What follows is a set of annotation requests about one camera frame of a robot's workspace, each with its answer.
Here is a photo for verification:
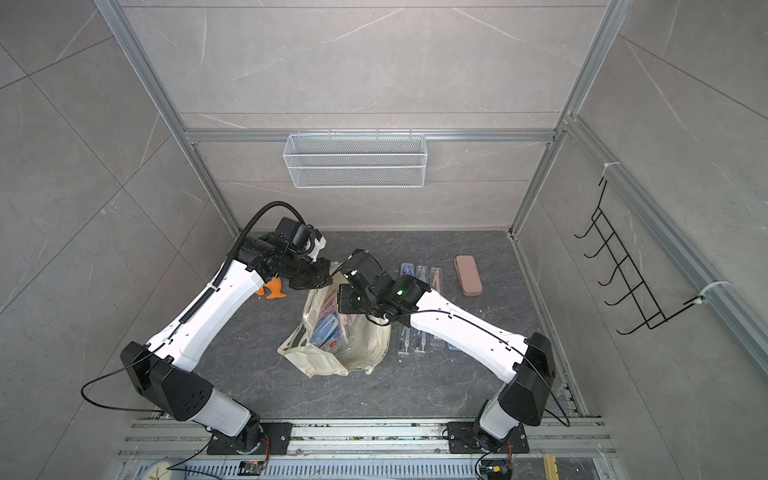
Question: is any floral canvas tote bag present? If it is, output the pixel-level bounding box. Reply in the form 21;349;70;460
277;273;392;378

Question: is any small clear plastic box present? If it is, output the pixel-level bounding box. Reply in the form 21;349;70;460
429;267;443;293

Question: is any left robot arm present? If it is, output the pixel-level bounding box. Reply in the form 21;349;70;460
120;201;331;441

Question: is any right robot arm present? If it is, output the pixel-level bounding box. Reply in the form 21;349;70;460
337;271;557;450

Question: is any orange shark plush toy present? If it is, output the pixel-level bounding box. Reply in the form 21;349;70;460
257;278;286;300

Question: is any pink glasses case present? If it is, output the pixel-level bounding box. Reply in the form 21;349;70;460
454;255;483;297

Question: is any white round clock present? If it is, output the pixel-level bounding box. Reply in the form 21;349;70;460
139;460;186;480

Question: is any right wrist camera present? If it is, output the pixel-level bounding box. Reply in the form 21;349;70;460
340;249;385;288

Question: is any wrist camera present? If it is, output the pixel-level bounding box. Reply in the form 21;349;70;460
274;217;326;261
340;249;385;288

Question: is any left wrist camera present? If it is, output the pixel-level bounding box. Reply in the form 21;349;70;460
274;217;326;261

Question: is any white wire mesh basket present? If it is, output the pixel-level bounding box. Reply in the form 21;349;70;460
283;133;428;189

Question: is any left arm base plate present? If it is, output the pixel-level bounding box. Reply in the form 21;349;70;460
206;422;293;455

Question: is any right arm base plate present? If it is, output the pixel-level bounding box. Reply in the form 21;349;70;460
442;422;530;455

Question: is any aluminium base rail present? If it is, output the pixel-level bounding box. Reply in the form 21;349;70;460
114;418;616;459

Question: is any black wire hook rack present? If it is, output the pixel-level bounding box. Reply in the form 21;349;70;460
573;177;705;336

